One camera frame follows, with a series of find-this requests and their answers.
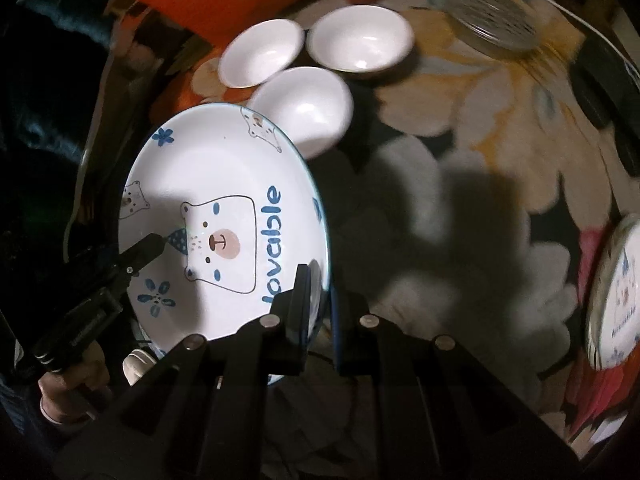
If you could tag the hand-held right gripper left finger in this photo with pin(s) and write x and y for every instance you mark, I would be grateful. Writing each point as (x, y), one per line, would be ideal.
(301, 305)

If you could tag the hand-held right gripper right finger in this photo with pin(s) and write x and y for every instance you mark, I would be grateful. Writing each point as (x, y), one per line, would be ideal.
(345, 340)

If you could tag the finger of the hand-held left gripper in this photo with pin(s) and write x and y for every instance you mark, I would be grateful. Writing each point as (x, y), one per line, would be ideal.
(142, 250)

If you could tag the white bear print plate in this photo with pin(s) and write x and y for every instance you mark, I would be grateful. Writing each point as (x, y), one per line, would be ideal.
(235, 170)
(620, 305)

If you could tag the white bowl with brown outside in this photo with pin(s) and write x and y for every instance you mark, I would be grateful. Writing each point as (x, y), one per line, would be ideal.
(360, 37)
(305, 110)
(260, 55)

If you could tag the person's left hand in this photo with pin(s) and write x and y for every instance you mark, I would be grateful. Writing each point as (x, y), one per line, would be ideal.
(65, 395)

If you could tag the dark blue velvet cloth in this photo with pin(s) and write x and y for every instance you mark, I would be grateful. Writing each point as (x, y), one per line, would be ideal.
(45, 110)

